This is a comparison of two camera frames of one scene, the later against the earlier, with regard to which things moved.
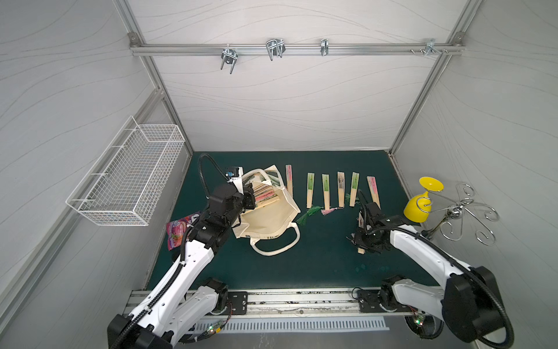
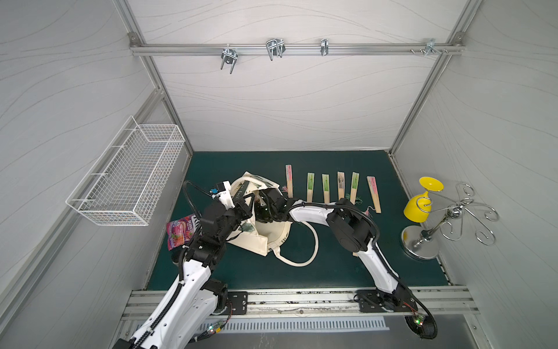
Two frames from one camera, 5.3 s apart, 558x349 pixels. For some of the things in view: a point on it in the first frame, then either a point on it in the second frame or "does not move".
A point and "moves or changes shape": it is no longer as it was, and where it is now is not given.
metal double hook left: x=229 y=56 does not move
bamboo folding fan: x=309 y=198 does not move
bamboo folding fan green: x=354 y=179 does not move
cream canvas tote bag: x=270 y=219 moves or changes shape
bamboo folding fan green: x=325 y=181 does not move
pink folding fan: x=289 y=179 does not move
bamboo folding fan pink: x=373 y=190 does not move
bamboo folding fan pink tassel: x=326 y=194 to x=341 y=177
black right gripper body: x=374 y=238 to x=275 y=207
